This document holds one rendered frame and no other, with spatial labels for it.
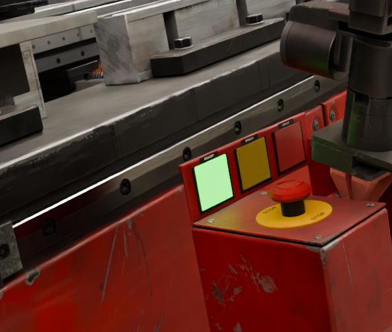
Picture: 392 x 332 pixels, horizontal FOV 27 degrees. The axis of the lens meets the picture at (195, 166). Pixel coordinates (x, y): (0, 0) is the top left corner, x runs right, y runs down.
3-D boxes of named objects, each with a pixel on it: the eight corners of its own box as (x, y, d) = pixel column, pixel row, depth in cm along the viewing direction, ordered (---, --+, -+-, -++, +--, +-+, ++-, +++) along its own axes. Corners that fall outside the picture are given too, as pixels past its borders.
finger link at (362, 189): (338, 201, 89) (348, 122, 85) (396, 224, 85) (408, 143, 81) (302, 222, 85) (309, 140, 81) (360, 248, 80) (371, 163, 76)
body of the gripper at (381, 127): (343, 133, 86) (351, 66, 83) (430, 163, 80) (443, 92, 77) (307, 150, 82) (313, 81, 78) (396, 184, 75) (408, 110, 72)
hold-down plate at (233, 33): (183, 76, 109) (179, 54, 108) (151, 78, 112) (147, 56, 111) (287, 35, 132) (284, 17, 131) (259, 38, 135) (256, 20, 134)
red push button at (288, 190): (298, 230, 74) (293, 192, 73) (265, 224, 77) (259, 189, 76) (324, 215, 76) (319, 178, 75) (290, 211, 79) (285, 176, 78)
